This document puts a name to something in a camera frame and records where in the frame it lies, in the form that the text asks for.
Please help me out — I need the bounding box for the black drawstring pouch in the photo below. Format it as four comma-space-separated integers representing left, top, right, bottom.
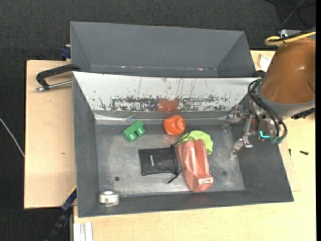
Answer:
138, 144, 182, 184

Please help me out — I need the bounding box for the light green cloth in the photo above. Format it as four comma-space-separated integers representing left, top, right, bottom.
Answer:
176, 130, 214, 156

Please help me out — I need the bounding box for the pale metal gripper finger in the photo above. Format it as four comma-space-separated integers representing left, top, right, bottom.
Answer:
228, 137, 254, 161
222, 104, 250, 132

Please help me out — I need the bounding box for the orange toy fruit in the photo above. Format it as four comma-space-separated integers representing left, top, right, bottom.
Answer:
163, 114, 187, 136

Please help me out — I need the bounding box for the grey metal bin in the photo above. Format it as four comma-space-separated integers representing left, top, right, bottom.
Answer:
69, 21, 295, 218

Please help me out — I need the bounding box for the silver metal ring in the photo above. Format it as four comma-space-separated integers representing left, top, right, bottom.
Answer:
98, 190, 121, 208

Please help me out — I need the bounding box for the green toy block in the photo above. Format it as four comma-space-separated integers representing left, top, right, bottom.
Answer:
121, 119, 146, 143

